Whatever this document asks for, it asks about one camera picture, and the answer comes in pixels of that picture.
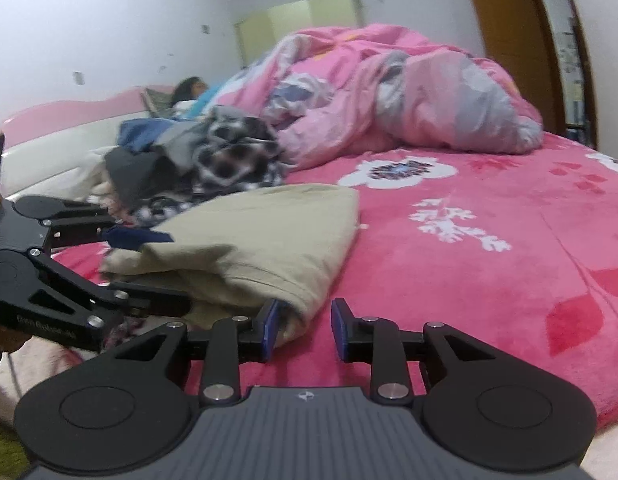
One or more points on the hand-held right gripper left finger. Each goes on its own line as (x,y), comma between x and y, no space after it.
(270,327)

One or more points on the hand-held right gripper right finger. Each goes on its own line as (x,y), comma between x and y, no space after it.
(341,330)

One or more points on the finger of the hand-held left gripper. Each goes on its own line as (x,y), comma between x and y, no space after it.
(154,302)
(134,239)

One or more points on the khaki pants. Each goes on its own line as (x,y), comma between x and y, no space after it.
(264,240)

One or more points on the person's left hand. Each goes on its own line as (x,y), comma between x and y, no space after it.
(6,341)

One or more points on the dark grey garment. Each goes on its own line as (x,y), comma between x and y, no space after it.
(134,170)

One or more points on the white cloth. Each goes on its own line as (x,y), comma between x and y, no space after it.
(96,170)

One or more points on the light grey garment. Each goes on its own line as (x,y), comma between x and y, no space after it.
(181,145)

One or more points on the blue garment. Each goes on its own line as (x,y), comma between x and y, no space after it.
(139,132)

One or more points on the black white plaid shirt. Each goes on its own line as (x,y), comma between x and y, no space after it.
(229,160)

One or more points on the pink white headboard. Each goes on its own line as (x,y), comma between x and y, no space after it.
(54,140)

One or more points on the green patterned pillow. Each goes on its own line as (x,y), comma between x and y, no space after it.
(156,101)

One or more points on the teal blanket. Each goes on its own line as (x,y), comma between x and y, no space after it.
(209,102)

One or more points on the pink floral bed blanket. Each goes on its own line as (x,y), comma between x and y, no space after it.
(539,195)

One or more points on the pink floral quilt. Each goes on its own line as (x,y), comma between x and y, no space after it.
(414,85)

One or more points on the pale green wardrobe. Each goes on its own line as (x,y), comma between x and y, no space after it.
(299,20)

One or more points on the wooden door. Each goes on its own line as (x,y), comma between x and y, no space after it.
(509,20)

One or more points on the dark door frame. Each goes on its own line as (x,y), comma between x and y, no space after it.
(591,110)

